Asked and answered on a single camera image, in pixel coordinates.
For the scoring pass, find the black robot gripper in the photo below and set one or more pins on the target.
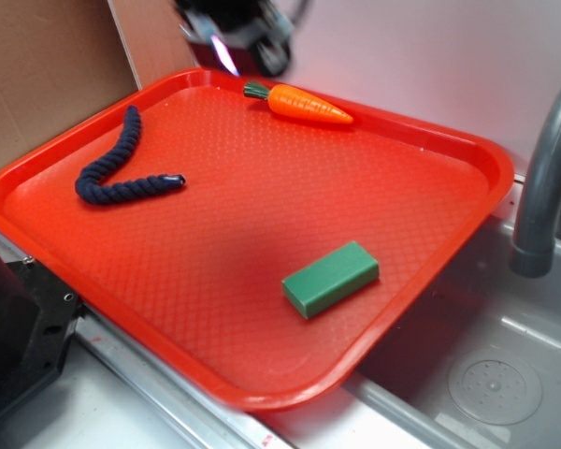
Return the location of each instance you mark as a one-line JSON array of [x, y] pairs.
[[241, 38]]

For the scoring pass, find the orange toy carrot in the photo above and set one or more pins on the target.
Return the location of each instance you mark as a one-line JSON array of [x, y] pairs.
[[291, 102]]

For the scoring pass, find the brown cardboard panel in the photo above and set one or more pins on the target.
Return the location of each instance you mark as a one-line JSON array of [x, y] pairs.
[[63, 61]]

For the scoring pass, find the red plastic tray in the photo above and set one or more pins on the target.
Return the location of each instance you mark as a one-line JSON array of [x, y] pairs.
[[176, 214]]

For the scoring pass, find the green rectangular block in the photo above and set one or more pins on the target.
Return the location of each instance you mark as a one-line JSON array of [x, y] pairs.
[[325, 282]]

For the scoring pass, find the grey toy faucet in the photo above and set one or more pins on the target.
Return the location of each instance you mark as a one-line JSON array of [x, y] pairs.
[[538, 219]]

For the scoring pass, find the grey toy sink basin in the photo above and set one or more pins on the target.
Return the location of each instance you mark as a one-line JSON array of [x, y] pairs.
[[474, 363]]

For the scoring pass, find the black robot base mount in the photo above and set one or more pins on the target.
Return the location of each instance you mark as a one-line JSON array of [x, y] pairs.
[[37, 318]]

